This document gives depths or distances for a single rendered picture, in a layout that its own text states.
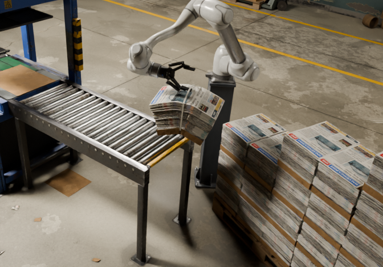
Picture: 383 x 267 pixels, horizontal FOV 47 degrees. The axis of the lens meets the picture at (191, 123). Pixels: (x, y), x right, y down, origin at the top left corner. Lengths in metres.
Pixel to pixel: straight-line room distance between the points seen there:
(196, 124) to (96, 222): 1.29
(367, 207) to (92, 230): 2.00
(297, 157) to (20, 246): 2.04
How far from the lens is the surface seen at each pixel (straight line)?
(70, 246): 3.43
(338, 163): 2.62
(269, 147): 3.05
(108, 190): 3.86
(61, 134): 3.21
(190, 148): 3.12
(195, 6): 2.92
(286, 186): 2.90
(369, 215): 2.51
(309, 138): 2.78
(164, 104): 2.72
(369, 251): 2.63
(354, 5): 9.56
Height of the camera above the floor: 2.47
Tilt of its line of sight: 31 degrees down
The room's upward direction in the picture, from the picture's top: 5 degrees clockwise
